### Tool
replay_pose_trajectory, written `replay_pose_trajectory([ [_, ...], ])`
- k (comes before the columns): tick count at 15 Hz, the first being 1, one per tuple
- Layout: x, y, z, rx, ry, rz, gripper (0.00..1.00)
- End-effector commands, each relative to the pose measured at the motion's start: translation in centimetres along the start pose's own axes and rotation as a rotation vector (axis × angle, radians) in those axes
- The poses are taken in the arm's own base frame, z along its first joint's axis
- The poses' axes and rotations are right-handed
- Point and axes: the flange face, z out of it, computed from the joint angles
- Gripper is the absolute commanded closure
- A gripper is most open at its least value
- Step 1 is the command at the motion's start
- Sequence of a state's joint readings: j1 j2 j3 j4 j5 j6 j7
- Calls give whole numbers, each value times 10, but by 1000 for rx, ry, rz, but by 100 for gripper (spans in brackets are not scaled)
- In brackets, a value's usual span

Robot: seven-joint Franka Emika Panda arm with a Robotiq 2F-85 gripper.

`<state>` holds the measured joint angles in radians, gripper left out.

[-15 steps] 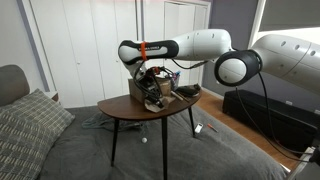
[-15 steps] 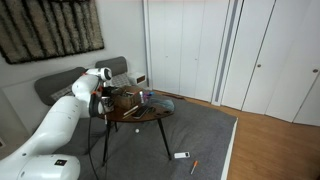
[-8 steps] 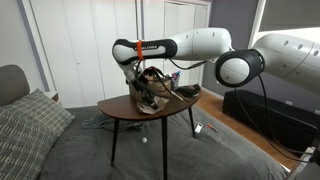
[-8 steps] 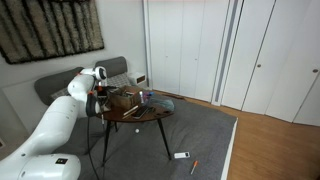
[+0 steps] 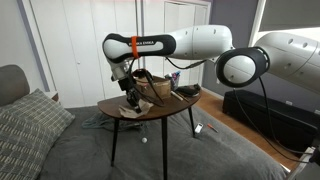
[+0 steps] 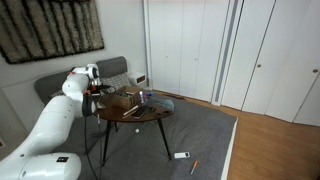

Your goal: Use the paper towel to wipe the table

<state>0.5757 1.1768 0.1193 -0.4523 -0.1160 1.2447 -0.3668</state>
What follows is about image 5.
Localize orange strap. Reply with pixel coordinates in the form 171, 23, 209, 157
130, 35, 141, 60

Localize grey dashed pattern pillow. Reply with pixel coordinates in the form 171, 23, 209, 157
0, 109, 56, 180

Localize round wooden side table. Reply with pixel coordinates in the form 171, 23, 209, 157
97, 87, 203, 180

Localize small grey headboard cushion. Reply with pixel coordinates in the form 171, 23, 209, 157
0, 64, 31, 108

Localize aluminium frame stand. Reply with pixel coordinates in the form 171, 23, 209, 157
285, 146, 320, 180

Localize black pouch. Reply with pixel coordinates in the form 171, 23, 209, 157
174, 83, 202, 98

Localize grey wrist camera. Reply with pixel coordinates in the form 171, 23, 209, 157
110, 64, 133, 83

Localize grey mattress blanket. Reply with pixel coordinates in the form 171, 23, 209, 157
36, 104, 289, 180

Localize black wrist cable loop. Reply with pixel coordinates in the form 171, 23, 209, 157
128, 58, 166, 108

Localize crumpled grey cloth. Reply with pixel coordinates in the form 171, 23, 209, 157
81, 111, 146, 133

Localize clear bag of coloured pens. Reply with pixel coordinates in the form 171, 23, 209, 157
164, 69, 183, 92

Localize long black robot cable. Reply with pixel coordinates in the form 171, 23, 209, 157
233, 74, 320, 164

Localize orange marker pen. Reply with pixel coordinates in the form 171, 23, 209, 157
206, 123, 219, 134

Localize white paper towel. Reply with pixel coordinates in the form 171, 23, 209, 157
118, 98, 155, 119

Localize grey window blind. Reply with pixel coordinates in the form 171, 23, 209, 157
258, 0, 320, 33

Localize white remote control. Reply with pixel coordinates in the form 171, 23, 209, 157
194, 122, 204, 134

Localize brown cardboard box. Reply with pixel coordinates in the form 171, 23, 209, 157
133, 74, 173, 100

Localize white closet door with knob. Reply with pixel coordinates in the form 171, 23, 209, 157
143, 0, 196, 86
193, 3, 212, 88

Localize grey plaid pillow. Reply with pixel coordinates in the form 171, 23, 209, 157
0, 88, 76, 148

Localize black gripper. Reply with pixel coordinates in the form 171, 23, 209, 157
116, 76, 144, 114

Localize white bifold closet doors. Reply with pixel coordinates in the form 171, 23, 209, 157
29, 0, 139, 108

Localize black low cabinet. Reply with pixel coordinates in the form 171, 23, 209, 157
222, 89, 320, 153

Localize pale wooden stick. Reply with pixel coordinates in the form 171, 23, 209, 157
170, 90, 189, 102

